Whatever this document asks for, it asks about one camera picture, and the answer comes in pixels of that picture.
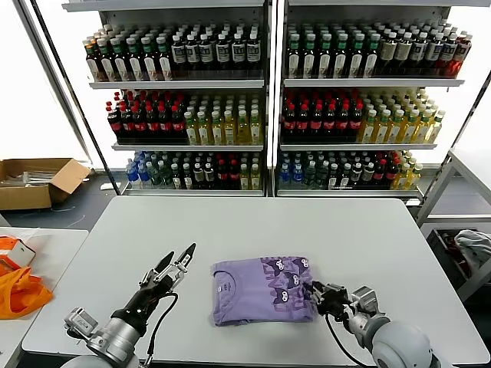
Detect green cap white label bottle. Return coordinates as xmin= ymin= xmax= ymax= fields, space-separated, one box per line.
xmin=126 ymin=36 xmax=143 ymax=81
xmin=141 ymin=36 xmax=159 ymax=81
xmin=351 ymin=33 xmax=367 ymax=80
xmin=319 ymin=33 xmax=334 ymax=80
xmin=110 ymin=37 xmax=130 ymax=82
xmin=97 ymin=37 xmax=115 ymax=82
xmin=304 ymin=33 xmax=318 ymax=80
xmin=157 ymin=36 xmax=173 ymax=81
xmin=334 ymin=33 xmax=350 ymax=80
xmin=366 ymin=33 xmax=381 ymax=80
xmin=288 ymin=33 xmax=302 ymax=80

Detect open cardboard box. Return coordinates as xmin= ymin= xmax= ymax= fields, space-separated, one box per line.
xmin=0 ymin=157 xmax=93 ymax=211

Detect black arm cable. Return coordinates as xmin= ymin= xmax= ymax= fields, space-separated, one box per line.
xmin=145 ymin=293 xmax=180 ymax=365
xmin=323 ymin=312 xmax=371 ymax=367

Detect white cap dark label bottle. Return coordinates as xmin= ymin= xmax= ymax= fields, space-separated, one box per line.
xmin=410 ymin=32 xmax=429 ymax=76
xmin=186 ymin=34 xmax=201 ymax=77
xmin=440 ymin=33 xmax=459 ymax=76
xmin=199 ymin=34 xmax=215 ymax=77
xmin=426 ymin=33 xmax=444 ymax=76
xmin=231 ymin=33 xmax=246 ymax=77
xmin=216 ymin=33 xmax=232 ymax=77
xmin=246 ymin=32 xmax=262 ymax=77
xmin=171 ymin=34 xmax=188 ymax=77

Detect purple t-shirt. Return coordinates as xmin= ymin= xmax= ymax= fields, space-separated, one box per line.
xmin=209 ymin=255 xmax=318 ymax=327

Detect red drink bottle white cap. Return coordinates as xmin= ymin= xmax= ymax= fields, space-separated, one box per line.
xmin=454 ymin=34 xmax=473 ymax=77

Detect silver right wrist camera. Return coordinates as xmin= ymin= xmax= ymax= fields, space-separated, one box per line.
xmin=351 ymin=285 xmax=381 ymax=319

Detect red fabric item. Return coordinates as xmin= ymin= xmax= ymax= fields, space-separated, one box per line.
xmin=443 ymin=234 xmax=469 ymax=279

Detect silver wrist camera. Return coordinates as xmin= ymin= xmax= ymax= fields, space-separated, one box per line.
xmin=64 ymin=306 xmax=97 ymax=340
xmin=351 ymin=285 xmax=381 ymax=319

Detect grey crumpled cloth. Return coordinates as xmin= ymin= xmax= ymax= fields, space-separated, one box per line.
xmin=454 ymin=228 xmax=491 ymax=269

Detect orange white carton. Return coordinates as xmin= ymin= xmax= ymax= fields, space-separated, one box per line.
xmin=0 ymin=235 xmax=38 ymax=277

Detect grey slanted beam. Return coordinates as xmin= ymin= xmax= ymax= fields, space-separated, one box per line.
xmin=13 ymin=0 xmax=95 ymax=164

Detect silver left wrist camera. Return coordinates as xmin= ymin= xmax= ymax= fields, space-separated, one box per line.
xmin=64 ymin=306 xmax=97 ymax=340

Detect grey metal shelf rack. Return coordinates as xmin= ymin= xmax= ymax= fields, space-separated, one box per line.
xmin=63 ymin=0 xmax=274 ymax=199
xmin=274 ymin=0 xmax=467 ymax=200

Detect white cap beige label bottle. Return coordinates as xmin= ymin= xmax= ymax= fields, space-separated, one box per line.
xmin=381 ymin=32 xmax=398 ymax=76
xmin=396 ymin=32 xmax=414 ymax=76

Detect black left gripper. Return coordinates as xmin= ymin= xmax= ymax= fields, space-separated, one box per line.
xmin=110 ymin=241 xmax=196 ymax=327

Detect clear plastic tubes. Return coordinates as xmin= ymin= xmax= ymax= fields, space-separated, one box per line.
xmin=0 ymin=164 xmax=58 ymax=189

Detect grey metal frame cart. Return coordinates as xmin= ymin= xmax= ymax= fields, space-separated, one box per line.
xmin=416 ymin=149 xmax=491 ymax=304

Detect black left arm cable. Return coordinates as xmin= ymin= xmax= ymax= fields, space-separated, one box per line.
xmin=145 ymin=293 xmax=180 ymax=365

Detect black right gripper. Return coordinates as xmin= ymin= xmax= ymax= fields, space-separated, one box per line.
xmin=305 ymin=281 xmax=353 ymax=320

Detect orange cloth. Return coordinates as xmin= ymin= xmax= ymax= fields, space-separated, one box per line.
xmin=0 ymin=266 xmax=54 ymax=320

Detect black storage bin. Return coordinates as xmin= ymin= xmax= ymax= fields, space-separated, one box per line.
xmin=425 ymin=228 xmax=491 ymax=304

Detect dark drink bottle brown cap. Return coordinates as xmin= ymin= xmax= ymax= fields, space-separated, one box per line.
xmin=85 ymin=40 xmax=101 ymax=82

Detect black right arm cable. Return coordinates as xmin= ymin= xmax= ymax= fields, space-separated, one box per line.
xmin=323 ymin=312 xmax=371 ymax=367

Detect black slanted pole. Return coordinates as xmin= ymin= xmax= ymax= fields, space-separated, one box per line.
xmin=31 ymin=0 xmax=123 ymax=196
xmin=421 ymin=72 xmax=491 ymax=208

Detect yellow juice bottle white cap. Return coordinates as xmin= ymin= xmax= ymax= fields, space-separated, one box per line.
xmin=375 ymin=110 xmax=392 ymax=145
xmin=223 ymin=110 xmax=238 ymax=146
xmin=210 ymin=110 xmax=225 ymax=146
xmin=389 ymin=110 xmax=406 ymax=145
xmin=249 ymin=110 xmax=264 ymax=146
xmin=416 ymin=110 xmax=433 ymax=145
xmin=236 ymin=110 xmax=251 ymax=146
xmin=402 ymin=110 xmax=420 ymax=145
xmin=361 ymin=110 xmax=377 ymax=145
xmin=197 ymin=111 xmax=212 ymax=146
xmin=185 ymin=111 xmax=199 ymax=146
xmin=428 ymin=110 xmax=447 ymax=145

